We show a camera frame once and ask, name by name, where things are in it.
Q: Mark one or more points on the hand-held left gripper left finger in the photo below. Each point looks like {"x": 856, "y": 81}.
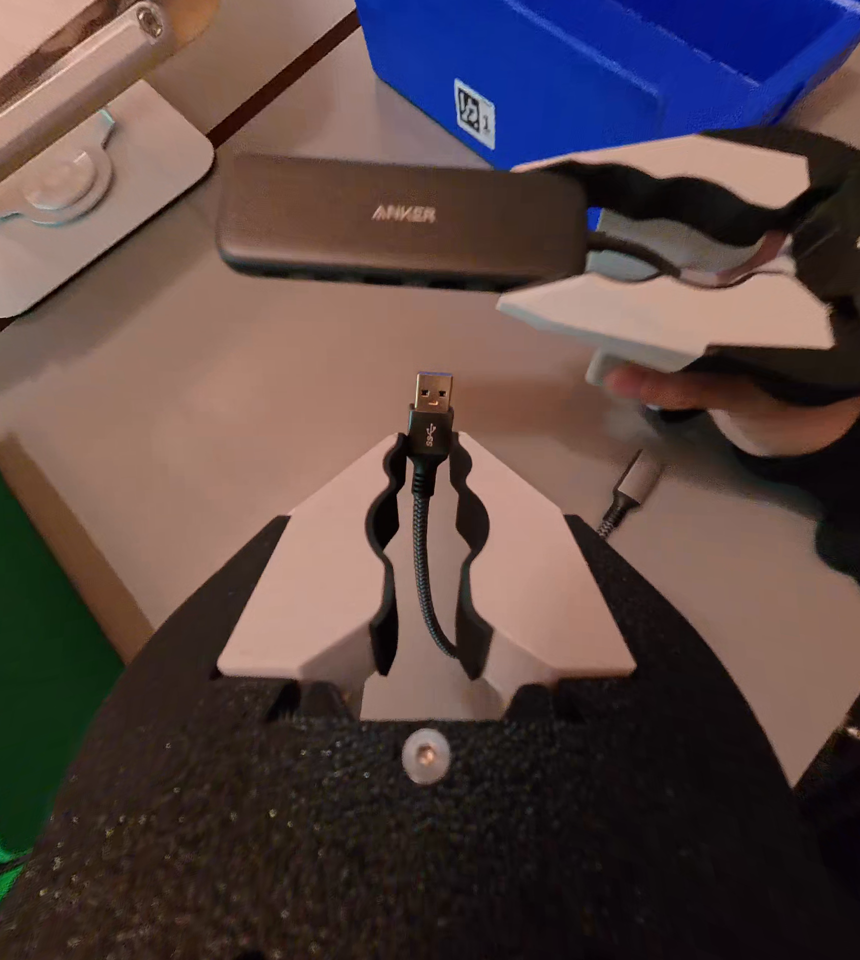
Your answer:
{"x": 310, "y": 585}

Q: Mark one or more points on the green plastic bin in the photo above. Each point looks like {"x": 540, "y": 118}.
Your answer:
{"x": 17, "y": 600}

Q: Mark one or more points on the person's right hand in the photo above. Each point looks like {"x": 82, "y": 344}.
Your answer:
{"x": 760, "y": 420}

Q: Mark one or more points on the blue plastic bin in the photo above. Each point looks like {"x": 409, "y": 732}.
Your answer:
{"x": 550, "y": 60}

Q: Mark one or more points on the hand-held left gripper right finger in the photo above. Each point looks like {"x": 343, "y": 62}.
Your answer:
{"x": 550, "y": 592}

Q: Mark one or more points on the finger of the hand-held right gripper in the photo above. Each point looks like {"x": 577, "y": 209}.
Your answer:
{"x": 700, "y": 165}
{"x": 662, "y": 315}

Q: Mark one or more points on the dark grey usb hub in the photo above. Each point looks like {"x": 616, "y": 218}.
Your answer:
{"x": 310, "y": 217}

